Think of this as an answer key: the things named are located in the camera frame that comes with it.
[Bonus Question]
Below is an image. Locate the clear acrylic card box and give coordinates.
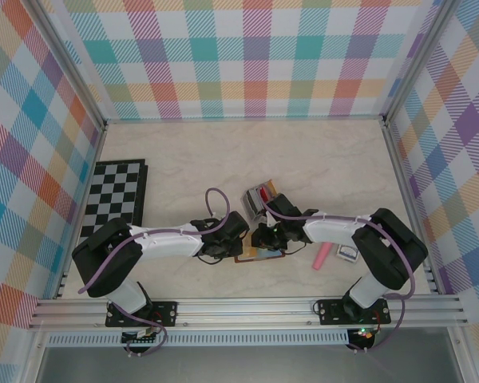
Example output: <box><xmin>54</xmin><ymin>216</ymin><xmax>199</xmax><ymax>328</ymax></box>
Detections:
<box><xmin>240</xmin><ymin>179</ymin><xmax>281</xmax><ymax>223</ymax></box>

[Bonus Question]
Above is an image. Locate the brown leather card holder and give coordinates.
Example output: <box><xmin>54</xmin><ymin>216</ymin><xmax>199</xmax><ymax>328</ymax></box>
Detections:
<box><xmin>234</xmin><ymin>239</ymin><xmax>287</xmax><ymax>264</ymax></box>

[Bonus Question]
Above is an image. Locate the blue playing card deck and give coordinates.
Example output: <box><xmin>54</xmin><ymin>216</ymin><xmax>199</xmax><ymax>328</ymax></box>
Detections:
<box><xmin>335</xmin><ymin>243</ymin><xmax>361</xmax><ymax>265</ymax></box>

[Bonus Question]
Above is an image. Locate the pink tube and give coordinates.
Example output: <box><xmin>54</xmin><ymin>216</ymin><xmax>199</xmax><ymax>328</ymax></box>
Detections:
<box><xmin>312</xmin><ymin>240</ymin><xmax>334</xmax><ymax>271</ymax></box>

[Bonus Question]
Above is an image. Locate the black silver chessboard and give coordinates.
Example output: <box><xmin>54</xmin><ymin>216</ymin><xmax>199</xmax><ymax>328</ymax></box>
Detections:
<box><xmin>79</xmin><ymin>158</ymin><xmax>149</xmax><ymax>244</ymax></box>

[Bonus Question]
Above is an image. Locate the wide aluminium base rail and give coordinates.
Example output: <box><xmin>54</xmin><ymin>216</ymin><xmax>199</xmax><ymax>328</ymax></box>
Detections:
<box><xmin>27</xmin><ymin>294</ymin><xmax>470</xmax><ymax>330</ymax></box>

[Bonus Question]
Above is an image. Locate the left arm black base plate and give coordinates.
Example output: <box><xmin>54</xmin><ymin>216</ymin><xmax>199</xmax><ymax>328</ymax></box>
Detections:
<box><xmin>105</xmin><ymin>301</ymin><xmax>180</xmax><ymax>329</ymax></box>

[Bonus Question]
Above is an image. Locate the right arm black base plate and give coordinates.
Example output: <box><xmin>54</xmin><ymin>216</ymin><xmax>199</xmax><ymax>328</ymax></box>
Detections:
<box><xmin>316</xmin><ymin>298</ymin><xmax>391</xmax><ymax>326</ymax></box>

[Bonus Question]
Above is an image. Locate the slotted white cable duct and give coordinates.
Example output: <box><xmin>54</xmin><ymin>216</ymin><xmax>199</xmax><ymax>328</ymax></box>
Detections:
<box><xmin>46</xmin><ymin>333</ymin><xmax>350</xmax><ymax>348</ymax></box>

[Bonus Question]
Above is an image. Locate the back aluminium rail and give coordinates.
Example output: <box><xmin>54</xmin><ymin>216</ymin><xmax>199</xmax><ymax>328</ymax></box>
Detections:
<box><xmin>103</xmin><ymin>114</ymin><xmax>386</xmax><ymax>125</ymax></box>

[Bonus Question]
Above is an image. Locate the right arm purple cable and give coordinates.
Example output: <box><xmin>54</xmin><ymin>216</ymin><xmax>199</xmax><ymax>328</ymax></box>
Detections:
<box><xmin>263</xmin><ymin>199</ymin><xmax>418</xmax><ymax>354</ymax></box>

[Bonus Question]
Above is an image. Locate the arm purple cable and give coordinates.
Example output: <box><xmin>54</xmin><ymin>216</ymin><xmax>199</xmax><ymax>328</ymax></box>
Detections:
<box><xmin>263</xmin><ymin>199</ymin><xmax>418</xmax><ymax>354</ymax></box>
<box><xmin>77</xmin><ymin>187</ymin><xmax>232</xmax><ymax>358</ymax></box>

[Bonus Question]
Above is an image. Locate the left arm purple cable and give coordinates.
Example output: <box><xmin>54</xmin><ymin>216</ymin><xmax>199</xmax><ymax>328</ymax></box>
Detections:
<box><xmin>77</xmin><ymin>187</ymin><xmax>232</xmax><ymax>358</ymax></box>

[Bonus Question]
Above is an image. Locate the left side aluminium rail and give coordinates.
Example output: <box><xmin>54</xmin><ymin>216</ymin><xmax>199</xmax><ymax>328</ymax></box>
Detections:
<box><xmin>53</xmin><ymin>123</ymin><xmax>109</xmax><ymax>300</ymax></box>

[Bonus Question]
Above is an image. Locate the right aluminium corner post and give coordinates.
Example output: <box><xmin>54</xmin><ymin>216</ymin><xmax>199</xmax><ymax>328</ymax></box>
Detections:
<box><xmin>381</xmin><ymin>0</ymin><xmax>464</xmax><ymax>124</ymax></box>

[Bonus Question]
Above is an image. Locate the aluminium corner post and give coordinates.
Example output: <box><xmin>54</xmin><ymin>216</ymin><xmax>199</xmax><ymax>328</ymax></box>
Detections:
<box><xmin>26</xmin><ymin>0</ymin><xmax>107</xmax><ymax>132</ymax></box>
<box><xmin>381</xmin><ymin>0</ymin><xmax>464</xmax><ymax>124</ymax></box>

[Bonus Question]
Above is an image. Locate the left aluminium corner post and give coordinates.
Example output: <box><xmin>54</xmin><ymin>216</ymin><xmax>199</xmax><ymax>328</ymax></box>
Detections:
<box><xmin>26</xmin><ymin>0</ymin><xmax>107</xmax><ymax>132</ymax></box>

